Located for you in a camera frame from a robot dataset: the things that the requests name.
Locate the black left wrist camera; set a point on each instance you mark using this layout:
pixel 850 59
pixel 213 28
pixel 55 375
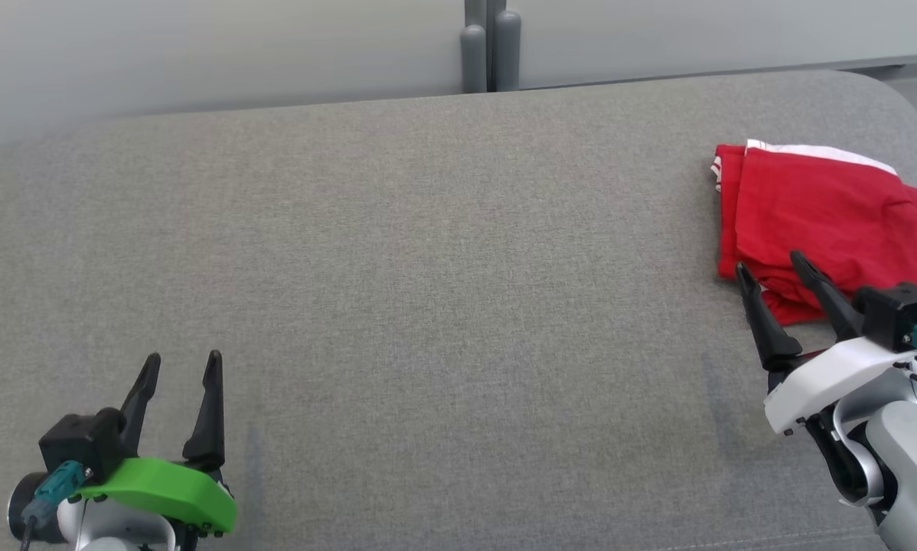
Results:
pixel 79 444

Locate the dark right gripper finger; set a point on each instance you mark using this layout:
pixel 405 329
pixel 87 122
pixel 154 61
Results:
pixel 833 306
pixel 772 337

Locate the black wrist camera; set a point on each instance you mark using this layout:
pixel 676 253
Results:
pixel 79 444
pixel 895 314

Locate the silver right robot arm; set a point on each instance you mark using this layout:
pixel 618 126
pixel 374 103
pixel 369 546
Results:
pixel 906 467

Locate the grey fabric sofa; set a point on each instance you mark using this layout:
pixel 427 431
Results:
pixel 428 268

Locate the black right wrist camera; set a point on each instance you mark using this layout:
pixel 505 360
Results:
pixel 895 314

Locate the red shorts with white stripe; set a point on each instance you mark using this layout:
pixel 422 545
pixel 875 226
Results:
pixel 833 214

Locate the red Bulls 23 jersey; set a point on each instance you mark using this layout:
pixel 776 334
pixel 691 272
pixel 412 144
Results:
pixel 726 222

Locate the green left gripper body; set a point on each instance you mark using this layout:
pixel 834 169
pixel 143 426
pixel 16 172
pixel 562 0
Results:
pixel 171 490

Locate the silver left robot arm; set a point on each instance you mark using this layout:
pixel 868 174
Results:
pixel 114 524

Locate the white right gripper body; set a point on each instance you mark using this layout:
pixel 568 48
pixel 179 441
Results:
pixel 833 383

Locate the grey rounded partition post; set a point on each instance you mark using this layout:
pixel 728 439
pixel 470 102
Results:
pixel 474 61
pixel 507 50

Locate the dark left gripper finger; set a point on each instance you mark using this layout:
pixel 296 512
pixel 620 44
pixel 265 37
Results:
pixel 141 402
pixel 210 428

